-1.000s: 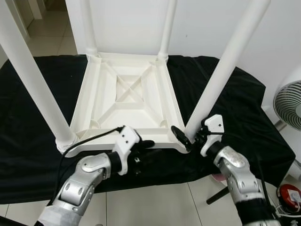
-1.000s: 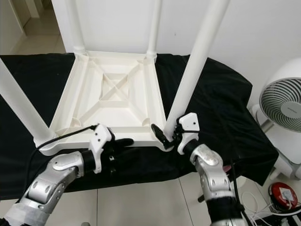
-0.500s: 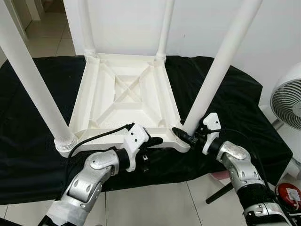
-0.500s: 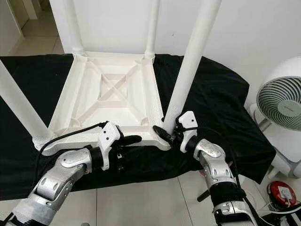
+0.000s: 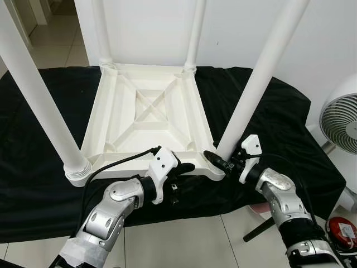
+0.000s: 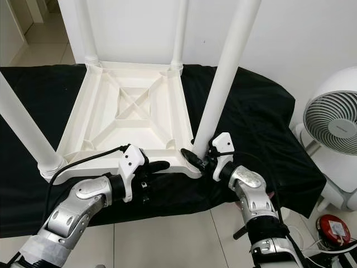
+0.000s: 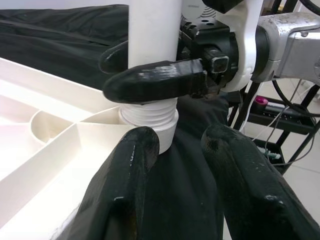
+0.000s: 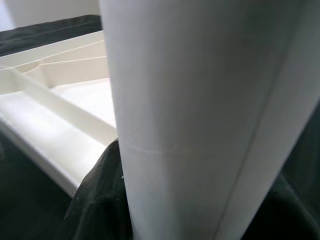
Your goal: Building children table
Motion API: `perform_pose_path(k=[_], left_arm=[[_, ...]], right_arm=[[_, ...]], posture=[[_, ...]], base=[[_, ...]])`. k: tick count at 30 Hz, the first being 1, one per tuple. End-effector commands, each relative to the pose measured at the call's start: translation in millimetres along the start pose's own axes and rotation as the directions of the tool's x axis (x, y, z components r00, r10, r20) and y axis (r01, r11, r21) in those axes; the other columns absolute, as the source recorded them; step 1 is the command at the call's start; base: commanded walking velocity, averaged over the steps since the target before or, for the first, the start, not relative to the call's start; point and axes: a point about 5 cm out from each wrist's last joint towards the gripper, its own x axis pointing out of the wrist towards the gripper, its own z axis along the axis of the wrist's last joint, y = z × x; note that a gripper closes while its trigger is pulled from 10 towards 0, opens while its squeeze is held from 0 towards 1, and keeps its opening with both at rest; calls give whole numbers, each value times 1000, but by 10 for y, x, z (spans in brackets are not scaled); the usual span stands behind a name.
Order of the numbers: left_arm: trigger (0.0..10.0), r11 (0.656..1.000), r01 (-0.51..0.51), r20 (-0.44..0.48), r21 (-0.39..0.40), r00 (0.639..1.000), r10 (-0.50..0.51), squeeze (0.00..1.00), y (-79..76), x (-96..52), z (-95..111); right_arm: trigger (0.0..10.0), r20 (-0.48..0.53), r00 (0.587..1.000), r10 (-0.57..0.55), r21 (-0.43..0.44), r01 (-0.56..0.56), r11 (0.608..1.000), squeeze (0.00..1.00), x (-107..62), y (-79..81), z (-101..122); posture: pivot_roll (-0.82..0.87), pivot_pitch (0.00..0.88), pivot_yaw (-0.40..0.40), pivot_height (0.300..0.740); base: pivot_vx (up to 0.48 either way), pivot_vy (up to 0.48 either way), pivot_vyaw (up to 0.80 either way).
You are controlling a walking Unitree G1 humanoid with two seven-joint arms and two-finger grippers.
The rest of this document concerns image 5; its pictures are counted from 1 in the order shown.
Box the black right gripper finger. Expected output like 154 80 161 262
203 149 230 170

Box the white plastic children table top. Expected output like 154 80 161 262
64 63 226 188

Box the white plastic table leg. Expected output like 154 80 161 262
184 0 208 74
92 0 115 69
0 0 93 180
215 0 311 160

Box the pink fabric item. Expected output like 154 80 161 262
251 204 272 214

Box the grey metal table leg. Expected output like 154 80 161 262
244 218 278 243

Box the white round standing fan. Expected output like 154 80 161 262
319 75 357 156

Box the white grey rounded appliance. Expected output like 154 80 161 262
335 187 357 216

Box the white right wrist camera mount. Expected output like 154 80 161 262
239 134 263 184

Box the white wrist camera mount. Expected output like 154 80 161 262
148 146 181 205
239 134 263 184

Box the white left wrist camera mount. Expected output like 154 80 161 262
148 146 181 205

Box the red round cable reel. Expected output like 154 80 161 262
326 216 357 250

